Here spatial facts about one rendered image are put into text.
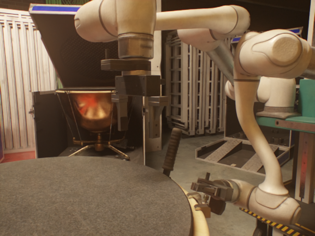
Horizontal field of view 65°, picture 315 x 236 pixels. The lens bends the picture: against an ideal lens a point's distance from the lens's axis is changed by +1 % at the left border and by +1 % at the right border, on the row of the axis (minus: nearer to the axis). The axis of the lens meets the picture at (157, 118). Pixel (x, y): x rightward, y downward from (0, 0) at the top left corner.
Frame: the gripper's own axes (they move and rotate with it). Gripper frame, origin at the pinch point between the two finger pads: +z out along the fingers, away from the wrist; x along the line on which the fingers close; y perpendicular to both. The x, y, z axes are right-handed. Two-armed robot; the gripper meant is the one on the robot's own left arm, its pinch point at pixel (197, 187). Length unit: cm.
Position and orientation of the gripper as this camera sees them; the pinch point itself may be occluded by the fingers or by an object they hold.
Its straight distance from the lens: 90.3
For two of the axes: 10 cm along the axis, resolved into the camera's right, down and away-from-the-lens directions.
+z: -6.9, -2.6, -6.8
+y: 2.6, -9.6, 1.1
